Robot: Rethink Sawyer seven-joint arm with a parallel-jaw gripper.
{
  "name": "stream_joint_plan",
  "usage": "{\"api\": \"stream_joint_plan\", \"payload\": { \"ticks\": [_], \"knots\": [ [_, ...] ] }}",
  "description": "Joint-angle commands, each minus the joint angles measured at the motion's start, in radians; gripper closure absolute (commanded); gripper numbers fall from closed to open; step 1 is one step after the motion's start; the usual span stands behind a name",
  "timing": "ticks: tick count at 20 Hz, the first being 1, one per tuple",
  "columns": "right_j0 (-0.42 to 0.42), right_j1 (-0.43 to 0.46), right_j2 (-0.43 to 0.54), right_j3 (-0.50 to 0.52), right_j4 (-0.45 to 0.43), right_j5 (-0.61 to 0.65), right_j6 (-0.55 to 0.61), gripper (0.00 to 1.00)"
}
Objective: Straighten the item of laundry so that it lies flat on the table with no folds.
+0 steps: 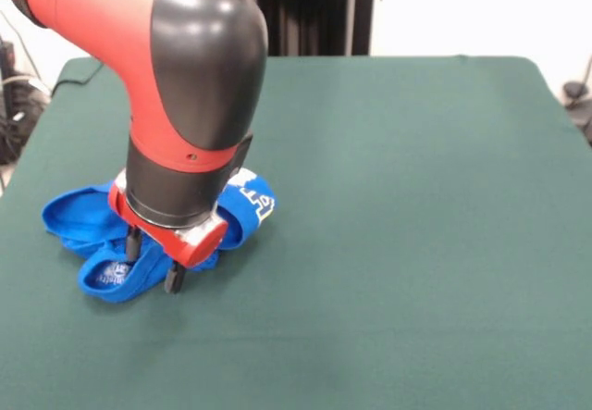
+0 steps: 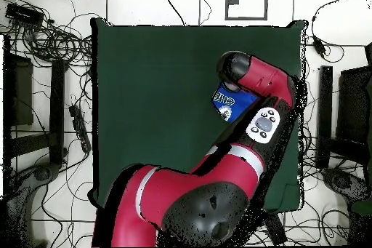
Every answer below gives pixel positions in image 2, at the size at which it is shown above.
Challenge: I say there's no blue printed t-shirt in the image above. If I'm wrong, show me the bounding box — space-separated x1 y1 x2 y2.
211 81 261 124

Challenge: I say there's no dark green table cloth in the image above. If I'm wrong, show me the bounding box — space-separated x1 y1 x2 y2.
89 17 308 214

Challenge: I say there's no black power strip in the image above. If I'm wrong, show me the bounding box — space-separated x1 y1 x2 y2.
262 212 288 246
68 104 92 153

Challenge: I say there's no black floor stand base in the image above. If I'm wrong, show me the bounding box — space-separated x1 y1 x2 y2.
0 161 60 247
320 167 372 204

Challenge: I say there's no black power adapter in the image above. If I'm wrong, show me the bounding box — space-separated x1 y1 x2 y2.
312 35 326 57

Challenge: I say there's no black electronics box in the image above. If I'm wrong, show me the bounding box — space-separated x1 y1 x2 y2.
5 2 45 26

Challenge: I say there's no black floor cable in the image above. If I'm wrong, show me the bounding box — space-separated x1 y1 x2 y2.
156 0 187 26
198 0 213 26

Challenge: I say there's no black metal frame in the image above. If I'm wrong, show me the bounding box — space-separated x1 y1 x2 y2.
2 34 69 167
315 42 372 170

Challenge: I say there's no grey square floor frame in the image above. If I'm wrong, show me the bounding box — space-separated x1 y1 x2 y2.
225 0 269 21

